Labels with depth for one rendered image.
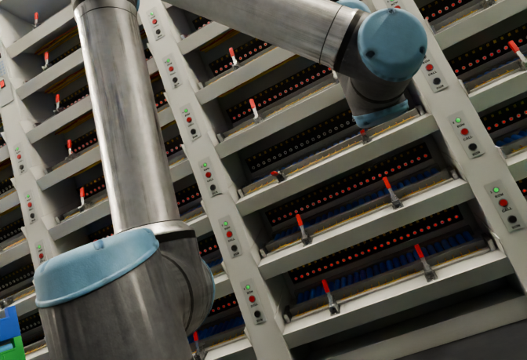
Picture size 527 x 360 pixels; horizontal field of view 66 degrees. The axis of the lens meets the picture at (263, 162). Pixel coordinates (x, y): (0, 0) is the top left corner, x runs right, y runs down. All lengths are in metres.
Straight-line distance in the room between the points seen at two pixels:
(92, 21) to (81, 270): 0.48
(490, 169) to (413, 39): 0.64
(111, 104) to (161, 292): 0.36
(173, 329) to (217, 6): 0.44
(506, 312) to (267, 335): 0.61
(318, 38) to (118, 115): 0.36
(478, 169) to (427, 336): 0.44
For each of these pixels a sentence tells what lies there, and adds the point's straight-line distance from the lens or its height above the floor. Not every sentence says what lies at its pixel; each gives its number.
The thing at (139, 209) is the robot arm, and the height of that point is 0.48.
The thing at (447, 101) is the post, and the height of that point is 0.55.
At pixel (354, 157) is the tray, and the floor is 0.52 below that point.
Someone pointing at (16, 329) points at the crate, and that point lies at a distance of 1.32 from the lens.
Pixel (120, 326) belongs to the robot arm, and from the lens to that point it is 0.49.
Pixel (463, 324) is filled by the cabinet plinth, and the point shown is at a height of 0.03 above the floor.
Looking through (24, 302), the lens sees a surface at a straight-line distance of 1.74.
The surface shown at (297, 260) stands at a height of 0.32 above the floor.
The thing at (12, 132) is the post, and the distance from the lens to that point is 1.85.
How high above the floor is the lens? 0.31
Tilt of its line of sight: 15 degrees up
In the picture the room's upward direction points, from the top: 21 degrees counter-clockwise
